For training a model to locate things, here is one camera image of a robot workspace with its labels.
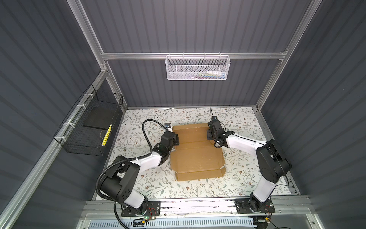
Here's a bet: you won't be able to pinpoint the white wire mesh basket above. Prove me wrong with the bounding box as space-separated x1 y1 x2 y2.
165 57 231 81

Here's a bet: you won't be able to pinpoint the brown cardboard box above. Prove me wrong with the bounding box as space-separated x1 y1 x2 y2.
170 123 226 181

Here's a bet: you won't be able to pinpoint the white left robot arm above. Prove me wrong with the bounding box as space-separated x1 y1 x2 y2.
95 131 179 215

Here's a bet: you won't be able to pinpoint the black wire mesh basket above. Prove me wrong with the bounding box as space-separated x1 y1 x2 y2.
54 86 124 156

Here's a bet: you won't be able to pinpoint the white vented cable duct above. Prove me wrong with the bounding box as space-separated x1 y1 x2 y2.
88 217 258 229

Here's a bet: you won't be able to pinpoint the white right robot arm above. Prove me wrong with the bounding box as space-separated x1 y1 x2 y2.
207 116 292 213

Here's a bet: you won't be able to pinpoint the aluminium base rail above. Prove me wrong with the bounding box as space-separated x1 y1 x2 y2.
81 195 315 219

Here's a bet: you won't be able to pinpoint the aluminium right corner post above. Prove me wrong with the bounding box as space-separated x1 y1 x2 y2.
255 0 323 111

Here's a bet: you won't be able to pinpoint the black foam pad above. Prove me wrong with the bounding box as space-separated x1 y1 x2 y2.
83 107 115 130

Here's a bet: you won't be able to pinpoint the aluminium frame corner post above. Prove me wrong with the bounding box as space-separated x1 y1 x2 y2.
67 0 128 112

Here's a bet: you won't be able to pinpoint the items in white basket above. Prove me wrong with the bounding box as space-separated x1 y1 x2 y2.
191 71 227 80

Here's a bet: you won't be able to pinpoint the aluminium horizontal frame bar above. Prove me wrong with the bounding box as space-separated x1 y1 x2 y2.
101 52 287 60

